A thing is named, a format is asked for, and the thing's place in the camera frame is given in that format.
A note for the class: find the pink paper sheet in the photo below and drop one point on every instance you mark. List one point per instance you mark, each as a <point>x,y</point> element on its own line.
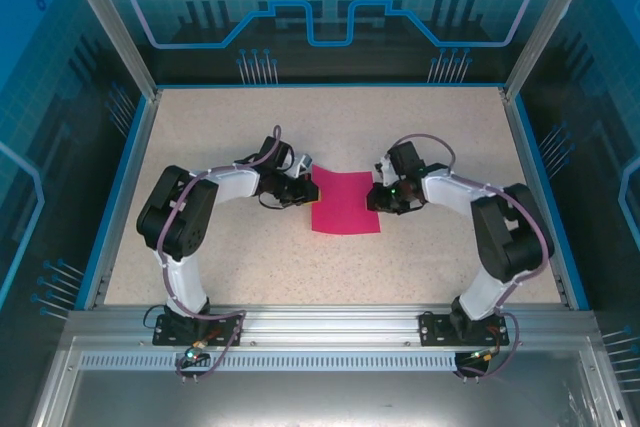
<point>345,202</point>

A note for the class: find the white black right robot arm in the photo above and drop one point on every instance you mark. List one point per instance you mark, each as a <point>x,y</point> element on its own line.
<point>450,192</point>

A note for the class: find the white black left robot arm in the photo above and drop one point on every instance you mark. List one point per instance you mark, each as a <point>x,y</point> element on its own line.
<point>230,182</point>

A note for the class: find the grey metal sheet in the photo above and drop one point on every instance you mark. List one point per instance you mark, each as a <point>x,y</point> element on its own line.
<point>325,397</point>

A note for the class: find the aluminium mounting beam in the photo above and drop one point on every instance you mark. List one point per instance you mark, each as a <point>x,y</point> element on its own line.
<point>325,327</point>

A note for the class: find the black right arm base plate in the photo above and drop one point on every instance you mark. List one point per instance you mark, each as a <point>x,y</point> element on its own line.
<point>430,332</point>

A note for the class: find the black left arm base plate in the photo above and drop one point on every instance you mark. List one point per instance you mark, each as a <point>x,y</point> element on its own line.
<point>162,332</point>

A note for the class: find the aluminium frame post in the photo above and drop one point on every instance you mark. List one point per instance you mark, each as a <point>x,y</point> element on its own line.
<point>111,22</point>
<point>540,22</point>

